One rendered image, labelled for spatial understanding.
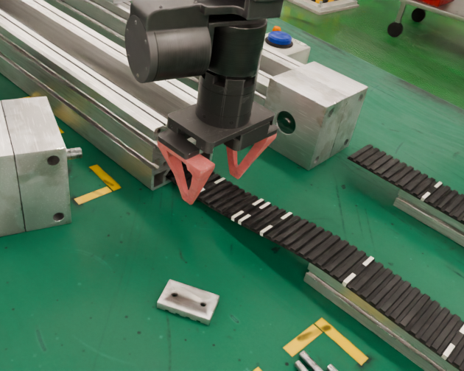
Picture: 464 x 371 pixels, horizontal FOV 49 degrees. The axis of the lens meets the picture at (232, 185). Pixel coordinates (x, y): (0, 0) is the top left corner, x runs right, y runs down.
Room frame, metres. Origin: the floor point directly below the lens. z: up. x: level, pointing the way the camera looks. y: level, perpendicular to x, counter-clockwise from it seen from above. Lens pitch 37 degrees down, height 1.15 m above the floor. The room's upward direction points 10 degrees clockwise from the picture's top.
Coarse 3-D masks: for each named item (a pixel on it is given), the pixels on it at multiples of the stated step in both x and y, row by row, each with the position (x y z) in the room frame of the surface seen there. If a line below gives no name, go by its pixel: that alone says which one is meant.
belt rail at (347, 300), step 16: (320, 272) 0.34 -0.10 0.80; (320, 288) 0.34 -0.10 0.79; (336, 288) 0.33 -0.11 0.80; (336, 304) 0.33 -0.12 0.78; (352, 304) 0.32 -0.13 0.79; (368, 304) 0.31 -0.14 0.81; (368, 320) 0.31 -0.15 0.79; (384, 320) 0.30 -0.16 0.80; (384, 336) 0.30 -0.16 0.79; (400, 336) 0.29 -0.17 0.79; (400, 352) 0.29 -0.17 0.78; (416, 352) 0.28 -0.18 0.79; (432, 352) 0.27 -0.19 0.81; (432, 368) 0.27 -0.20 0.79; (448, 368) 0.26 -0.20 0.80
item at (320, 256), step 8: (328, 240) 0.38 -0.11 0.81; (336, 240) 0.38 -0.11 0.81; (344, 240) 0.38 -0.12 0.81; (320, 248) 0.37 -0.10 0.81; (328, 248) 0.37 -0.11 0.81; (336, 248) 0.37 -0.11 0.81; (344, 248) 0.37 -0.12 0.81; (312, 256) 0.35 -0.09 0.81; (320, 256) 0.36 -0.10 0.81; (328, 256) 0.36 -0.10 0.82; (336, 256) 0.36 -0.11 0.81; (320, 264) 0.34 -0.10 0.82
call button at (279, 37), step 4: (272, 32) 0.82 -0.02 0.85; (276, 32) 0.82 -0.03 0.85; (280, 32) 0.82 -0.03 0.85; (284, 32) 0.83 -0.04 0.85; (268, 36) 0.81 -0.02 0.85; (272, 36) 0.80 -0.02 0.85; (276, 36) 0.80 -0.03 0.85; (280, 36) 0.81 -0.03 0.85; (284, 36) 0.81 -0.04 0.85; (288, 36) 0.81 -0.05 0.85; (272, 40) 0.80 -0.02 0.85; (276, 40) 0.80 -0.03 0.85; (280, 40) 0.80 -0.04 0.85; (284, 40) 0.80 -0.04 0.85; (288, 40) 0.80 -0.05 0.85; (280, 44) 0.80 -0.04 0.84; (284, 44) 0.80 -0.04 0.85; (288, 44) 0.80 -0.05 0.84
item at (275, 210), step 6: (270, 210) 0.43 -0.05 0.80; (276, 210) 0.43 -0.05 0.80; (282, 210) 0.43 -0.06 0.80; (258, 216) 0.41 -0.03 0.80; (264, 216) 0.42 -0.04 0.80; (270, 216) 0.41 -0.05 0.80; (276, 216) 0.42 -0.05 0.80; (252, 222) 0.40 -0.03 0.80; (258, 222) 0.40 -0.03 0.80; (264, 222) 0.40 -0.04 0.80; (270, 222) 0.41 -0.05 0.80; (252, 228) 0.39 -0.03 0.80; (258, 228) 0.39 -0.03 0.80
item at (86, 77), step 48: (0, 0) 0.79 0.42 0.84; (0, 48) 0.65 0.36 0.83; (48, 48) 0.59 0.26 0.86; (96, 48) 0.63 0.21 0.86; (48, 96) 0.57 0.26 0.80; (96, 96) 0.51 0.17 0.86; (144, 96) 0.57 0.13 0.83; (192, 96) 0.53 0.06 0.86; (96, 144) 0.51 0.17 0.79; (144, 144) 0.46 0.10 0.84
